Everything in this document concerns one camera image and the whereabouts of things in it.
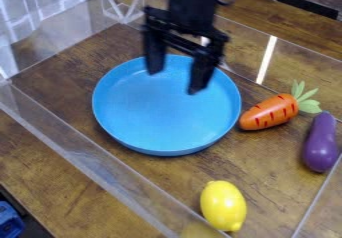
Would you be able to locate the yellow toy lemon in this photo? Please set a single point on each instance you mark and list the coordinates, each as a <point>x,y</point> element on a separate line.
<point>223,205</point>

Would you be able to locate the purple toy eggplant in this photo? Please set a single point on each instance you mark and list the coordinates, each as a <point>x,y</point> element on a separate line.
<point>320,149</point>

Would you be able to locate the clear acrylic enclosure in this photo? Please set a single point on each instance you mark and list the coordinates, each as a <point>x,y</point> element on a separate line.
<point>91,189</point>

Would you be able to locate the blue round plate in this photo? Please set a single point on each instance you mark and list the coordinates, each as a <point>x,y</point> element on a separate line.
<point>151,116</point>

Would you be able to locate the orange toy carrot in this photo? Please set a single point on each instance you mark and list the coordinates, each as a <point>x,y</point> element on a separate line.
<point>278,109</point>

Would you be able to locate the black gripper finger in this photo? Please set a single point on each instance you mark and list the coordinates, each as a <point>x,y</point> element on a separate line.
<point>155,48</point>
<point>206,60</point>

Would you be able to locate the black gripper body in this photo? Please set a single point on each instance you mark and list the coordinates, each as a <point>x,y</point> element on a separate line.
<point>186,24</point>

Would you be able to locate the blue object at corner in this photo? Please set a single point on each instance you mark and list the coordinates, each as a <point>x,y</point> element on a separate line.
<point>10,222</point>

